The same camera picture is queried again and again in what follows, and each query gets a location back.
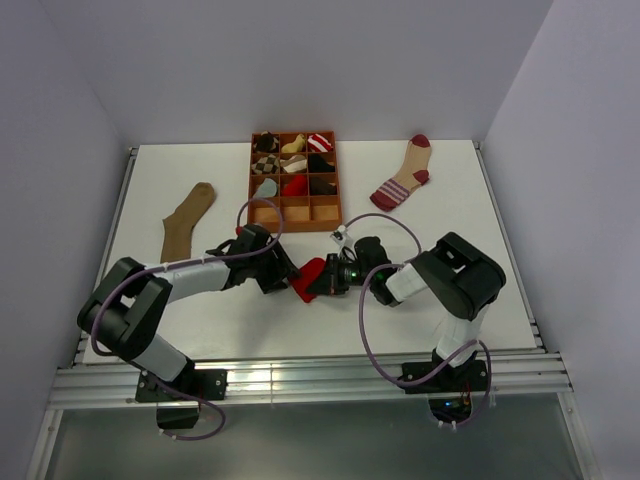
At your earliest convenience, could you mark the aluminium front rail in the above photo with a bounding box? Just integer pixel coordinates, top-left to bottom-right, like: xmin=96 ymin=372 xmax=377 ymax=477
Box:
xmin=47 ymin=352 xmax=573 ymax=410

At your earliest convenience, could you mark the yellow rolled sock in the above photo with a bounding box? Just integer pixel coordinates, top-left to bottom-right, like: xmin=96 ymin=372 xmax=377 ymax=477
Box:
xmin=281 ymin=134 xmax=306 ymax=153

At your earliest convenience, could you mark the beige maroon striped sock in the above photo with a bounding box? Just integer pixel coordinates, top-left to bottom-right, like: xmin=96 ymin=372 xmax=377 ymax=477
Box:
xmin=369 ymin=134 xmax=432 ymax=212

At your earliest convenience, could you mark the beige brown striped rolled sock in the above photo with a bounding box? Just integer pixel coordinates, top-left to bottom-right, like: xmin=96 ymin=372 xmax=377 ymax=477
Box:
xmin=280 ymin=154 xmax=308 ymax=174

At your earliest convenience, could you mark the red white striped rolled sock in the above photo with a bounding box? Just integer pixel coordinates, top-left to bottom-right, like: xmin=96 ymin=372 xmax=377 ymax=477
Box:
xmin=307 ymin=133 xmax=333 ymax=153

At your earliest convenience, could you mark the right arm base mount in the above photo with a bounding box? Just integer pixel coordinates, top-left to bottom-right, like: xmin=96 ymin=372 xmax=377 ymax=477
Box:
xmin=399 ymin=360 xmax=494 ymax=396

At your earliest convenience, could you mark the dark brown black rolled sock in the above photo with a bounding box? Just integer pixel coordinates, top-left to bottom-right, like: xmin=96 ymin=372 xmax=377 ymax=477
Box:
xmin=309 ymin=176 xmax=337 ymax=196

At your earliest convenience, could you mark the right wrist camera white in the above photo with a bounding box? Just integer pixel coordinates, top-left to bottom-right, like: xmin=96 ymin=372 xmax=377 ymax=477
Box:
xmin=330 ymin=225 xmax=353 ymax=252

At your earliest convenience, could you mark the black box under rail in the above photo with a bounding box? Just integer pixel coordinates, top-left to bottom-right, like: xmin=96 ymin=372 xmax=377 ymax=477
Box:
xmin=156 ymin=407 xmax=200 ymax=431

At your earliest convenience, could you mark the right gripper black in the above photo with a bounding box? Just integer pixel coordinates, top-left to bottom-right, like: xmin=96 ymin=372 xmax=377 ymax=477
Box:
xmin=307 ymin=254 xmax=375 ymax=296

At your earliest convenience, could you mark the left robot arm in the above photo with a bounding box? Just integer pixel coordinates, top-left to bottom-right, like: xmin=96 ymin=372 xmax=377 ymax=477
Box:
xmin=77 ymin=224 xmax=301 ymax=399

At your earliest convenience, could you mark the checkered rolled sock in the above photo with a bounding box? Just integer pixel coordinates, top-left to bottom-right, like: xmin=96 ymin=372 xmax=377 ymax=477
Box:
xmin=251 ymin=154 xmax=280 ymax=175

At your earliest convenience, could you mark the light blue rolled sock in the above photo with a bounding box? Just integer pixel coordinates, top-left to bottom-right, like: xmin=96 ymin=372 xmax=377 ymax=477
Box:
xmin=253 ymin=178 xmax=279 ymax=198

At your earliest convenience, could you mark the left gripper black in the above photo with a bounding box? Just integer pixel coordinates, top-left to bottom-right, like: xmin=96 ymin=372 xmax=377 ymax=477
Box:
xmin=247 ymin=238 xmax=301 ymax=294

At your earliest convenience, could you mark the orange wooden compartment tray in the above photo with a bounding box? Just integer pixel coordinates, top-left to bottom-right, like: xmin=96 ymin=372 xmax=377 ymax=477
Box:
xmin=247 ymin=130 xmax=342 ymax=233

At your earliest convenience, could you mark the red sock with white pattern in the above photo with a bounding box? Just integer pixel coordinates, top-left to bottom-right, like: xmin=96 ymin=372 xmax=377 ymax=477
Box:
xmin=289 ymin=257 xmax=326 ymax=303

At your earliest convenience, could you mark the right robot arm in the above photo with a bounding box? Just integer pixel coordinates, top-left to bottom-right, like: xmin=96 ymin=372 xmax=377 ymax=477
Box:
xmin=301 ymin=232 xmax=506 ymax=390

